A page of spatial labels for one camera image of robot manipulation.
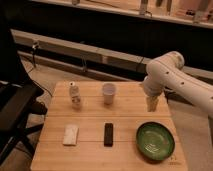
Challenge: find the black cable on floor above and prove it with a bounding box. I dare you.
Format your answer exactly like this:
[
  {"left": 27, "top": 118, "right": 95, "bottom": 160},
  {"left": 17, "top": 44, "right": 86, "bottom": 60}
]
[{"left": 20, "top": 39, "right": 54, "bottom": 98}]

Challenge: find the black office chair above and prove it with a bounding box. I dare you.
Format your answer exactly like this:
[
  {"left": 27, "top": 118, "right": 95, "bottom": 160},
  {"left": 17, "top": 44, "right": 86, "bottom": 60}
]
[{"left": 0, "top": 26, "right": 47, "bottom": 165}]

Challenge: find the clear plastic bottle white cap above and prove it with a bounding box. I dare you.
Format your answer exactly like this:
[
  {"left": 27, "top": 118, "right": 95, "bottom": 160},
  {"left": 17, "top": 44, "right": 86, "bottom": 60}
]
[{"left": 69, "top": 82, "right": 82, "bottom": 110}]

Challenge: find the green bowl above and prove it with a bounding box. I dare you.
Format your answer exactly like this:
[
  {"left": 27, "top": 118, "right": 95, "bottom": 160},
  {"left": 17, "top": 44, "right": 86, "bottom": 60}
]
[{"left": 136, "top": 122, "right": 175, "bottom": 162}]

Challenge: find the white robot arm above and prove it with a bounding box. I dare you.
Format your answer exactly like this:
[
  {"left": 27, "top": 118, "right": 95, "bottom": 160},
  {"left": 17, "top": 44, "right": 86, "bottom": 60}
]
[{"left": 143, "top": 51, "right": 213, "bottom": 118}]

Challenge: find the white paper cup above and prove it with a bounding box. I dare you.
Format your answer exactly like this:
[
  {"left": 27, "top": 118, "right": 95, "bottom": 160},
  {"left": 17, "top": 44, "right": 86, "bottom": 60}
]
[{"left": 102, "top": 83, "right": 116, "bottom": 105}]

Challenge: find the black rectangular block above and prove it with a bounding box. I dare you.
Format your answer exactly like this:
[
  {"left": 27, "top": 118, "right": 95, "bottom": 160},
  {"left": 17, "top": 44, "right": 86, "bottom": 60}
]
[{"left": 104, "top": 123, "right": 113, "bottom": 147}]

